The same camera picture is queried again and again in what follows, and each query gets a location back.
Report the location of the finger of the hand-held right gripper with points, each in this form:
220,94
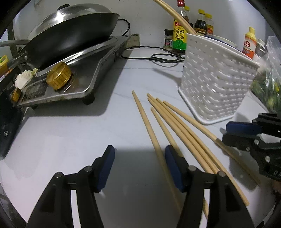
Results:
241,128
237,140

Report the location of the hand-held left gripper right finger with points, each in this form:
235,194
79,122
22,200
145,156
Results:
173,166

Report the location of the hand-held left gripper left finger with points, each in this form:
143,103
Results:
106,168

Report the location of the pile of wooden chopsticks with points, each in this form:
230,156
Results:
180,129

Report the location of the single bamboo chopstick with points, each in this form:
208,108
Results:
146,122

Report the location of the white plastic utensil basket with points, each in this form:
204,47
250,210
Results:
215,81

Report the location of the green vegetables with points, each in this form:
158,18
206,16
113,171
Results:
266,89

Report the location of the clear plastic bag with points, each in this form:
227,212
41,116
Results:
274,57

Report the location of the glass jar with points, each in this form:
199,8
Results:
261,49

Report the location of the yellow capped squeeze bottle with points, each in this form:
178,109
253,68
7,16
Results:
249,43

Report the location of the steel cooker with gold knobs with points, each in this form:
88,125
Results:
87,72

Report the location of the yellow capped amber liquid bottle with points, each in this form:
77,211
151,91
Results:
209,25

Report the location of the red capped cooking wine bottle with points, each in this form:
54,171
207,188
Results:
179,35

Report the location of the yellow capped dark vinegar bottle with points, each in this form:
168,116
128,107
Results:
200,24

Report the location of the small pepper shaker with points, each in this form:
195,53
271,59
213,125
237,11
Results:
168,40

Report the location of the white crumpled paper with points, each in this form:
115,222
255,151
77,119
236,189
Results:
25,79

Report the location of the yellow capped soy sauce bottle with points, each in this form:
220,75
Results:
188,18

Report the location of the black wok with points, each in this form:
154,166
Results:
72,37

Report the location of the dark vertical pipe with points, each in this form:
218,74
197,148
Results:
12,37

